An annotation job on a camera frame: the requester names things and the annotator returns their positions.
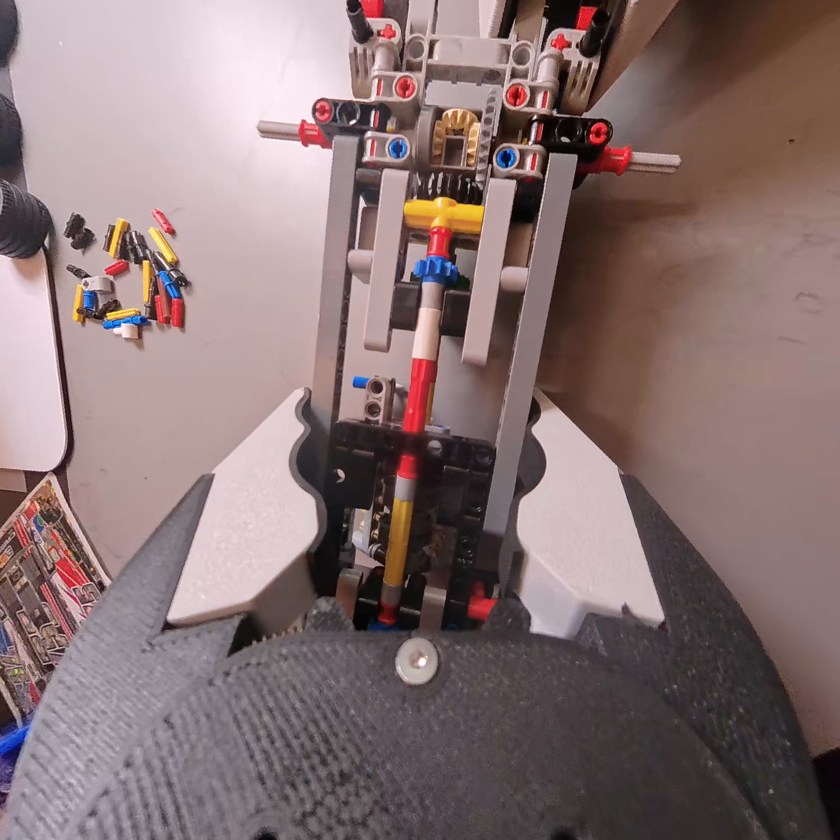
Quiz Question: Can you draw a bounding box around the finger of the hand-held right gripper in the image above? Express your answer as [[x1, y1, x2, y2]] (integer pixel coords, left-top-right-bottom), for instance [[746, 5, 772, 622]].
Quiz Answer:
[[438, 0, 501, 37], [589, 0, 682, 111]]

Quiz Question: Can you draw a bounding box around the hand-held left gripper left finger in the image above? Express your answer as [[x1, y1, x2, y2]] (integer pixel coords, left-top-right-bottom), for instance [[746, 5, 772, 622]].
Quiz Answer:
[[167, 386, 330, 627]]

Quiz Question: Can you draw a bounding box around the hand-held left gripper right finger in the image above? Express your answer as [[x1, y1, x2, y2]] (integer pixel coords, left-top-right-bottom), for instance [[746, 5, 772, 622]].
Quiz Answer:
[[514, 387, 665, 641]]

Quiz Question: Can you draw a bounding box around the lego car chassis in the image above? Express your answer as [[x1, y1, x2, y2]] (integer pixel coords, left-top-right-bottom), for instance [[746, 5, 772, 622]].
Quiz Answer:
[[257, 0, 682, 634]]

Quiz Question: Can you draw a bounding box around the pile of loose lego pieces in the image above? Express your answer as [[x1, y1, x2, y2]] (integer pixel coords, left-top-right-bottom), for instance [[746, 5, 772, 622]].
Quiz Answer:
[[63, 209, 193, 343]]

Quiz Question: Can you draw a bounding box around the colourful sticker sheet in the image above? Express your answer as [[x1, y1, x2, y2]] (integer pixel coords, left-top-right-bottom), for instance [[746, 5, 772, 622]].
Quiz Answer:
[[0, 472, 114, 723]]

